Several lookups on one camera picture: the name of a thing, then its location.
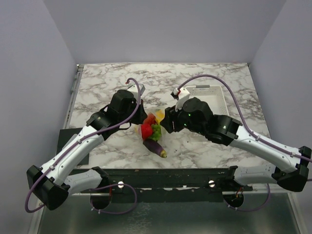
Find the purple cable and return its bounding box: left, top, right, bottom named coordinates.
left=176, top=74, right=312, bottom=212
left=25, top=78, right=142, bottom=215

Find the white plastic basket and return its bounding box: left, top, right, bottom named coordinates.
left=185, top=85, right=229, bottom=116

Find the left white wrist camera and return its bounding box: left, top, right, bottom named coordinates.
left=126, top=81, right=145, bottom=99

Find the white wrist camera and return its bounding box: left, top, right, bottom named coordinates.
left=126, top=81, right=145, bottom=99
left=171, top=88, right=190, bottom=112

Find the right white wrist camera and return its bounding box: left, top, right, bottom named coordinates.
left=171, top=88, right=190, bottom=112

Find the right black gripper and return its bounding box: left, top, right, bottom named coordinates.
left=159, top=99, right=206, bottom=136

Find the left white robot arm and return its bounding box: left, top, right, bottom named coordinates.
left=26, top=85, right=147, bottom=211

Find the metal table edge strip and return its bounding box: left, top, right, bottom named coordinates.
left=63, top=64, right=84, bottom=129

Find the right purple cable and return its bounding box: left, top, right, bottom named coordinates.
left=176, top=74, right=312, bottom=212

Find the clear zip top bag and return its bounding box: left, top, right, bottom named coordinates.
left=135, top=107, right=166, bottom=146

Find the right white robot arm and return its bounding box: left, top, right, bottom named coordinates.
left=160, top=97, right=312, bottom=192

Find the purple eggplant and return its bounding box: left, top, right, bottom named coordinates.
left=143, top=139, right=167, bottom=158

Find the yellow bell pepper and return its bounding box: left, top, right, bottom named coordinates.
left=154, top=110, right=165, bottom=124

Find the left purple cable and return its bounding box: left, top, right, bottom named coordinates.
left=25, top=78, right=142, bottom=215

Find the green grape bunch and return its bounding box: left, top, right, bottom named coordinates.
left=149, top=124, right=162, bottom=141

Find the red watermelon slice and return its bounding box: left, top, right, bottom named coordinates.
left=143, top=113, right=156, bottom=125

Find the black mounting rail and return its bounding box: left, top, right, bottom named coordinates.
left=80, top=165, right=254, bottom=203

